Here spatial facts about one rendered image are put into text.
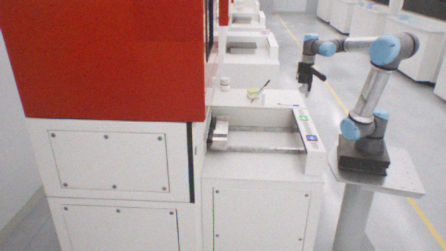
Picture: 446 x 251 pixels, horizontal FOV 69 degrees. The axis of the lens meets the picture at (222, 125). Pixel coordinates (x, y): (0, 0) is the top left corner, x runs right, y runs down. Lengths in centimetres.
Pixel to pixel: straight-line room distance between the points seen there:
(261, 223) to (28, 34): 139
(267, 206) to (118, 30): 112
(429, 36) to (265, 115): 447
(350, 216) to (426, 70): 463
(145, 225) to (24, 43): 93
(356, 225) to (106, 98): 154
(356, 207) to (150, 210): 115
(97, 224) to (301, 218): 104
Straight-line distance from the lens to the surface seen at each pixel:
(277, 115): 219
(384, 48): 152
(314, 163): 174
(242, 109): 216
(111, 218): 170
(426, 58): 638
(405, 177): 194
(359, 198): 203
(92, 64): 134
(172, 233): 167
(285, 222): 187
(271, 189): 172
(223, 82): 238
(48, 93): 147
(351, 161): 185
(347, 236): 220
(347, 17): 1038
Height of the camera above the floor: 179
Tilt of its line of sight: 26 degrees down
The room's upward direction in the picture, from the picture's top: straight up
